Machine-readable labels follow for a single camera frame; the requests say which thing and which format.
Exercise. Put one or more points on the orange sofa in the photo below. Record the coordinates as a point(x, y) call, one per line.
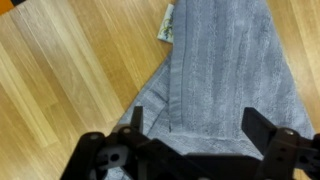
point(4, 6)

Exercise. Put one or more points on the grey terry towel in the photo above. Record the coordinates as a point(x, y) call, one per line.
point(216, 66)

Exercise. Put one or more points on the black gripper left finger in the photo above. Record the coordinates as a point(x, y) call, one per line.
point(100, 156)

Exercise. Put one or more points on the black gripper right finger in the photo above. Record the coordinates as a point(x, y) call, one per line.
point(286, 153)

